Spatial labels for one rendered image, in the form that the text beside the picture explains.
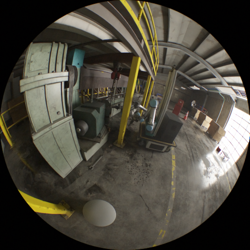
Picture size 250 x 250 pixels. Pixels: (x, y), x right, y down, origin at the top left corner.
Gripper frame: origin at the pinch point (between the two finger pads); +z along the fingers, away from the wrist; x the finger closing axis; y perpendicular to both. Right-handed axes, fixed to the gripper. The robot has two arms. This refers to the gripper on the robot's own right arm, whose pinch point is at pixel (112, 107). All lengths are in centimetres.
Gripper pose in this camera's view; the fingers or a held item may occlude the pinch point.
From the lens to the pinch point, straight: 179.1
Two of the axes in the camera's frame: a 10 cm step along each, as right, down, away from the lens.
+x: -4.1, -5.4, 7.4
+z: -9.0, 0.8, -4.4
